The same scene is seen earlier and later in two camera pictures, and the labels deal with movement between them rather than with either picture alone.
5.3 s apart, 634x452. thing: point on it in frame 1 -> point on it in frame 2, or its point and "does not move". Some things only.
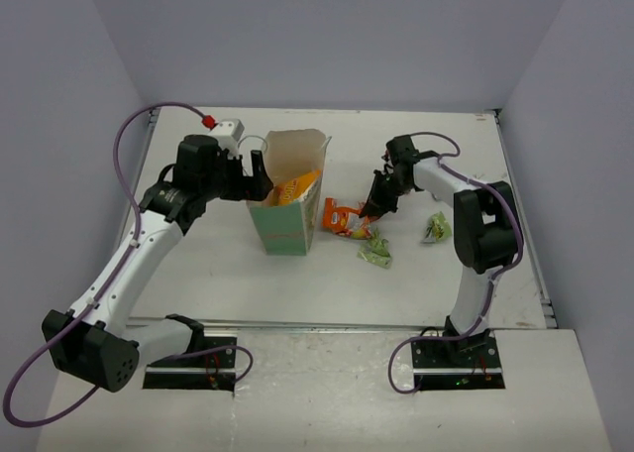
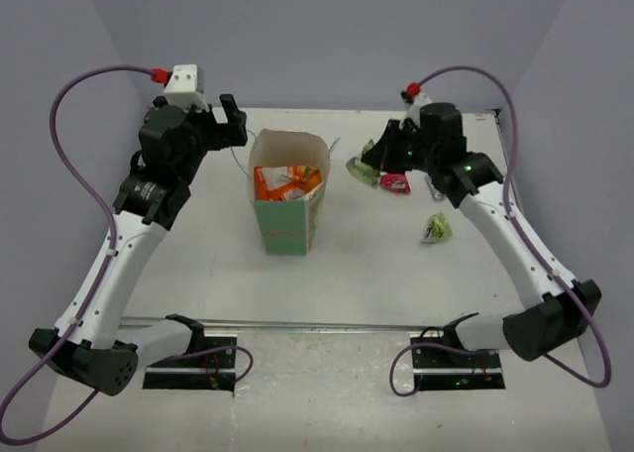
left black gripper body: x=243 y=179 -> x=220 y=126
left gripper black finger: x=257 y=186 -> x=237 y=119
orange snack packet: x=345 y=220 -> x=285 y=182
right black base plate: x=469 y=363 does not move
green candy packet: x=376 y=251 -> x=364 y=170
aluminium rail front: x=387 y=326 does not move
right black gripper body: x=385 y=189 -> x=403 y=150
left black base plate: x=213 y=369 does not move
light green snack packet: x=438 y=229 does not move
